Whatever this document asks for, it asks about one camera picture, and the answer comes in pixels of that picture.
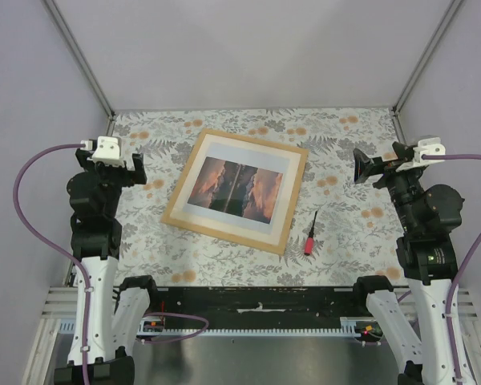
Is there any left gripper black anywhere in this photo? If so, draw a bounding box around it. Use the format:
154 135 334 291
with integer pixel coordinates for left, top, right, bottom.
76 148 145 217

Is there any floral patterned table mat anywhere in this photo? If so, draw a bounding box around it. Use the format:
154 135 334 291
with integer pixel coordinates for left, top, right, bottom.
113 108 405 286

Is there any sunset landscape photo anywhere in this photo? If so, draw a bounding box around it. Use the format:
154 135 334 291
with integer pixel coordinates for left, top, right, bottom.
187 156 284 224

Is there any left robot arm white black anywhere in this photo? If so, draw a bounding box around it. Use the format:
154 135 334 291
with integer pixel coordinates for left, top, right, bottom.
54 149 160 384

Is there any right aluminium corner post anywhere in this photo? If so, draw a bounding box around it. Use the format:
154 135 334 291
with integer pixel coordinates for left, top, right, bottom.
392 0 465 116

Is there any white slotted cable duct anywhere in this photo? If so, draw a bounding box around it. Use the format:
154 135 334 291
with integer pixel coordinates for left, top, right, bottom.
58 316 380 337

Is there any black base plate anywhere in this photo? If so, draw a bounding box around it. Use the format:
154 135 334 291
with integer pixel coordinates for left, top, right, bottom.
144 286 371 331

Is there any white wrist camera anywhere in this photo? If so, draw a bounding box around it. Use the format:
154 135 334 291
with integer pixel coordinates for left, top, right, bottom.
80 136 124 166
413 136 446 167

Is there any aluminium corner post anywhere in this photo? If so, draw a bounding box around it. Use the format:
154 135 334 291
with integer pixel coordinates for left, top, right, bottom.
392 0 465 116
41 0 115 120

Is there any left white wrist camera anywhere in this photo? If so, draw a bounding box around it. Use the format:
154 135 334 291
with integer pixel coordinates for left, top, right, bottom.
80 136 124 166

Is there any red black screwdriver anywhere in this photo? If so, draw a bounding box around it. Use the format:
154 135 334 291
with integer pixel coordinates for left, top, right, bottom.
304 211 318 257

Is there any left aluminium corner post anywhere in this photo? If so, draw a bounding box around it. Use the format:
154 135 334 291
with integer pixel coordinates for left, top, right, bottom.
41 0 115 120

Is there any wooden picture frame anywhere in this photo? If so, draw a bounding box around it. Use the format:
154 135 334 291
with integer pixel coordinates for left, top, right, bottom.
161 129 308 255

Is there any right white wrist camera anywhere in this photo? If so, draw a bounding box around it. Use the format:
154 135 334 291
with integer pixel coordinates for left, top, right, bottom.
413 136 446 167

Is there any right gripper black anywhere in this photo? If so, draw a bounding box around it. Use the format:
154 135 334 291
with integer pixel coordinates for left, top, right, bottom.
353 142 427 233

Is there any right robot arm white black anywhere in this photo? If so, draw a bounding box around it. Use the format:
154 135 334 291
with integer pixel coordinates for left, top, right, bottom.
350 138 475 384

